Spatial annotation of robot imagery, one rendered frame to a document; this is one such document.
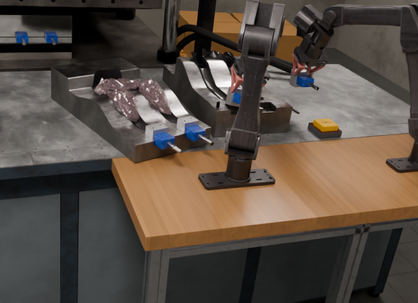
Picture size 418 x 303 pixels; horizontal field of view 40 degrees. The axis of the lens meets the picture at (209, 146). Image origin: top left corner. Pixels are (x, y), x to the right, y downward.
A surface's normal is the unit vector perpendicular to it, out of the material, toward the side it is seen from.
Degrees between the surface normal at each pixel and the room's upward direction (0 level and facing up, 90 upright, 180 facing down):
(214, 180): 0
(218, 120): 90
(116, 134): 90
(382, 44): 90
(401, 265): 0
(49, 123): 0
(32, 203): 90
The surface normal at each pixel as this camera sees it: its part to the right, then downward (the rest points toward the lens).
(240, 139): -0.22, 0.47
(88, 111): -0.77, 0.20
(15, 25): 0.38, 0.44
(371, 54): -0.93, 0.06
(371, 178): 0.11, -0.89
